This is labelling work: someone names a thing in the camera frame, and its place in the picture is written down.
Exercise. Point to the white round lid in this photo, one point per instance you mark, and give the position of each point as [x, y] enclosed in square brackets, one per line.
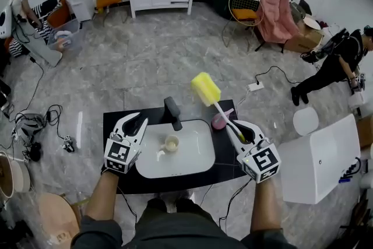
[306, 121]

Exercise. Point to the person's left forearm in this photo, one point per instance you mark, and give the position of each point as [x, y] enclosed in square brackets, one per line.
[100, 195]

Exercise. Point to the orange beanbag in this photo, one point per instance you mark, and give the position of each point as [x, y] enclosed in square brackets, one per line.
[59, 17]

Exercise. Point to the cream cup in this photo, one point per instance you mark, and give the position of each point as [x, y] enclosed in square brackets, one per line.
[171, 143]

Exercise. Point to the person's right forearm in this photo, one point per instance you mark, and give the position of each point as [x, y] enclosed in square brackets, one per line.
[265, 204]

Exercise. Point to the round wooden stool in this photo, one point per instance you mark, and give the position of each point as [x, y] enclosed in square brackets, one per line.
[56, 218]

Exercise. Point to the black sink cabinet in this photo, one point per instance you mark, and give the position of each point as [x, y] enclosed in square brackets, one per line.
[151, 183]

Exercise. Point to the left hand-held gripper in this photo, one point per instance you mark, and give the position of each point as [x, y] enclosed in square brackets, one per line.
[118, 153]

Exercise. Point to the round beige drum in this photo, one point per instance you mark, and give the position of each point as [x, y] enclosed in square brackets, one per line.
[16, 175]

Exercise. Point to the white headset on floor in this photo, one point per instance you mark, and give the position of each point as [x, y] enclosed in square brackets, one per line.
[27, 126]

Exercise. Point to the white sink basin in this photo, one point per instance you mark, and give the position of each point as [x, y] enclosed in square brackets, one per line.
[192, 154]

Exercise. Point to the clear plastic storage bin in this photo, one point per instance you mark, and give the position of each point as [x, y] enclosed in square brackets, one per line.
[73, 38]

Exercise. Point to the pink soap bottle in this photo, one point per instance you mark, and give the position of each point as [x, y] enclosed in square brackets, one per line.
[218, 122]

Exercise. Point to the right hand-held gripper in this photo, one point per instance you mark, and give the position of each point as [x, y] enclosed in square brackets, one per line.
[263, 161]

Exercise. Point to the yellow sponge brush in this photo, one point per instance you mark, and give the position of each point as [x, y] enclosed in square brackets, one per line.
[205, 89]

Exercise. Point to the black white striped cloth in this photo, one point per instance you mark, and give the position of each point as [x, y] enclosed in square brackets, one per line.
[43, 10]

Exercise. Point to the person in grey clothes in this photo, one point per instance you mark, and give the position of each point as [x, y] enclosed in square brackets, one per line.
[175, 230]

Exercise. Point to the white power strip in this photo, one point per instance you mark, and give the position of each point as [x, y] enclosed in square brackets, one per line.
[256, 85]

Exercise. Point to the small round white table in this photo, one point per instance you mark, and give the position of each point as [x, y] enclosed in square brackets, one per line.
[311, 23]

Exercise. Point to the pink folding chair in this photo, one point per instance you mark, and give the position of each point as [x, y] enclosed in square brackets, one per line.
[277, 17]

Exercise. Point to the small gripper on floor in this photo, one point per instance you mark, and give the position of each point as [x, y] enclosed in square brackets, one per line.
[68, 144]

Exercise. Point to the cardboard box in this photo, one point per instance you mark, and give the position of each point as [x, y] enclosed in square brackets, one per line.
[306, 40]

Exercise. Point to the white rectangular bathtub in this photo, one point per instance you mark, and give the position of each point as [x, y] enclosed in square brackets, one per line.
[314, 163]

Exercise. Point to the black bathtub faucet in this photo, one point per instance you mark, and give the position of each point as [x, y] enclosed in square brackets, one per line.
[352, 169]

